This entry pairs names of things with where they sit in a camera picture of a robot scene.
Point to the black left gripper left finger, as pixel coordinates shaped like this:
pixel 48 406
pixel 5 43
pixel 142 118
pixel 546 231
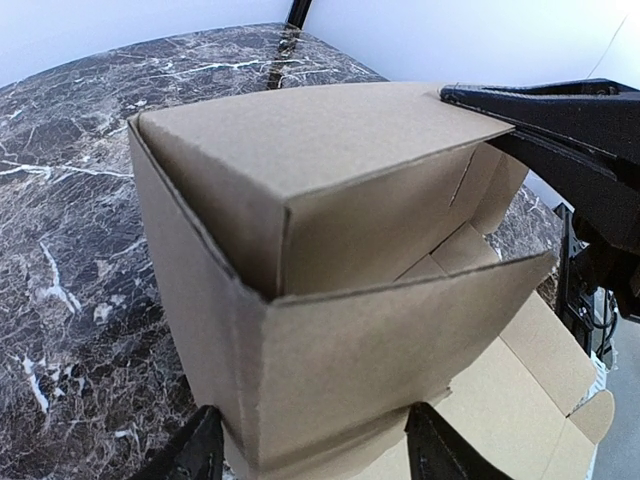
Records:
pixel 196 451

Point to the brown cardboard box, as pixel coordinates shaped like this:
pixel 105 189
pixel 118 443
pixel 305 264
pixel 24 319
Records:
pixel 322 260

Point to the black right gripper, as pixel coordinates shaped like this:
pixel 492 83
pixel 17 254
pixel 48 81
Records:
pixel 606 213

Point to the left black frame post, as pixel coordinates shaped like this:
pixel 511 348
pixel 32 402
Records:
pixel 298 13

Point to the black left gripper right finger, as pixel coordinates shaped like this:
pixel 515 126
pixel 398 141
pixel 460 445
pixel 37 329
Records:
pixel 438 452

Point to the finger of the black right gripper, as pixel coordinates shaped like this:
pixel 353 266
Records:
pixel 584 101

